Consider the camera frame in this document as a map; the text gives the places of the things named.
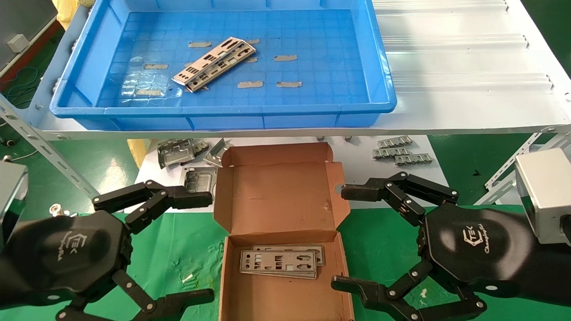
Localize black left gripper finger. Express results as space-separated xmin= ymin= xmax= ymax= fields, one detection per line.
xmin=91 ymin=180 xmax=214 ymax=235
xmin=56 ymin=269 xmax=216 ymax=321

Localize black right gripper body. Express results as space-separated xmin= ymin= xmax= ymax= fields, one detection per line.
xmin=419 ymin=204 xmax=571 ymax=308

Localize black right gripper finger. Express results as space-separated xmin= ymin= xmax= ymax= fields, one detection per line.
xmin=341 ymin=172 xmax=460 ymax=226
xmin=331 ymin=261 xmax=488 ymax=321

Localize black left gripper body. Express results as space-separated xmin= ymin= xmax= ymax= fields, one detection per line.
xmin=0 ymin=210 xmax=134 ymax=309

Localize brown cardboard box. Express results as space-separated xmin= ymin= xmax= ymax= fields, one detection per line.
xmin=213 ymin=142 xmax=355 ymax=321

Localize blue plastic tray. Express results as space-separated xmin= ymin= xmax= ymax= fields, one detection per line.
xmin=49 ymin=0 xmax=397 ymax=131

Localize white electrical box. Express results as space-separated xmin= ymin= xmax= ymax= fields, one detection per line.
xmin=7 ymin=34 xmax=29 ymax=52

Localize slotted metal strip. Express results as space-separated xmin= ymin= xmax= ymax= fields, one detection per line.
xmin=395 ymin=153 xmax=433 ymax=166
xmin=372 ymin=148 xmax=410 ymax=160
xmin=377 ymin=136 xmax=413 ymax=148

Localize silver binder clip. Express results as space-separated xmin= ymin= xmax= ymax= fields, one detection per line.
xmin=50 ymin=204 xmax=77 ymax=218

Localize yellow plastic sheet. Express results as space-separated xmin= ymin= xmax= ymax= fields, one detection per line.
xmin=127 ymin=139 xmax=150 ymax=169
xmin=50 ymin=0 xmax=96 ymax=31

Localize green table cloth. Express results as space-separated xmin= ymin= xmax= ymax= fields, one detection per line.
xmin=0 ymin=204 xmax=571 ymax=321

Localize angled metal part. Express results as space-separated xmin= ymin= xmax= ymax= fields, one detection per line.
xmin=203 ymin=138 xmax=233 ymax=168

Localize white metal shelf rack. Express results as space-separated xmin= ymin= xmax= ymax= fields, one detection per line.
xmin=0 ymin=0 xmax=571 ymax=214

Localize clear tape patch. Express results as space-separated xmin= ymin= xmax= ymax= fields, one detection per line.
xmin=121 ymin=72 xmax=166 ymax=98

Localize white ribbed plastic sheet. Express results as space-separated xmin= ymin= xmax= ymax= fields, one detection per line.
xmin=371 ymin=0 xmax=556 ymax=95

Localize flat metal frame part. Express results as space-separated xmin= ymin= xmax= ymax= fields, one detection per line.
xmin=178 ymin=166 xmax=218 ymax=194

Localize bent metal bracket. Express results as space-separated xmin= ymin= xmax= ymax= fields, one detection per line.
xmin=157 ymin=138 xmax=197 ymax=169

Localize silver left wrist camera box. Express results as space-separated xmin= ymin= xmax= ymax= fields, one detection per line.
xmin=0 ymin=160 xmax=28 ymax=243

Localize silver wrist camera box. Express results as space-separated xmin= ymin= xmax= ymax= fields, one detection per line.
xmin=515 ymin=148 xmax=571 ymax=245
xmin=0 ymin=160 xmax=28 ymax=243

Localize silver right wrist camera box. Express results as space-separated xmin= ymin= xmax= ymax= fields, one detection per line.
xmin=515 ymin=148 xmax=571 ymax=245

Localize white floor cable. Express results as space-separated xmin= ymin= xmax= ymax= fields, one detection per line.
xmin=0 ymin=149 xmax=40 ymax=163

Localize dark floor cables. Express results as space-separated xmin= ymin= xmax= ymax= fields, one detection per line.
xmin=0 ymin=66 xmax=43 ymax=107

